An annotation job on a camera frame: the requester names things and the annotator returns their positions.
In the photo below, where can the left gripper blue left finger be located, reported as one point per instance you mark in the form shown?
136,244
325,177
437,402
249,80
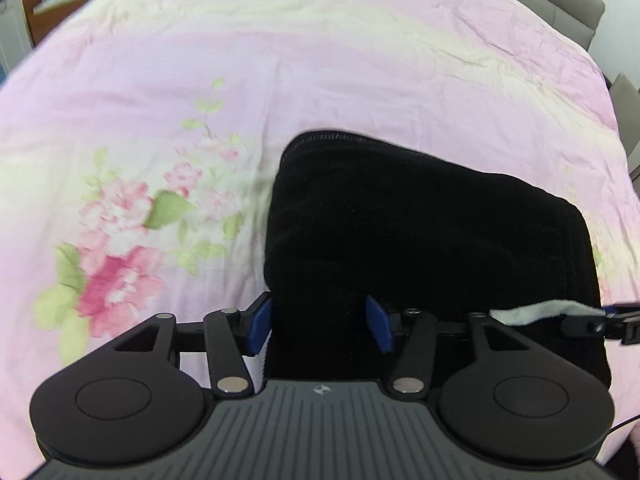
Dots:
258,316

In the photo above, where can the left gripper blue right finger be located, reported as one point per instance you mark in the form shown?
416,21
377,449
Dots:
380,326

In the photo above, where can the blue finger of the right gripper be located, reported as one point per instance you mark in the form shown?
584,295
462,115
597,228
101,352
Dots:
584,324
616,309

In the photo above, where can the white pants drawstring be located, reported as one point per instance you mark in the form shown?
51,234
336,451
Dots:
526,315

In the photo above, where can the black pants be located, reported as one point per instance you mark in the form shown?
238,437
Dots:
353,218

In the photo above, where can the grey chair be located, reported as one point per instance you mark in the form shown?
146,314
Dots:
626,102

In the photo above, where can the pink floral duvet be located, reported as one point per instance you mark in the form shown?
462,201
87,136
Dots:
140,141

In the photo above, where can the wooden nightstand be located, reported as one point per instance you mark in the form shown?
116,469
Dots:
50,5

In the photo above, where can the white cabinet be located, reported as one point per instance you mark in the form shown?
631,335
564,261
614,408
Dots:
15,42

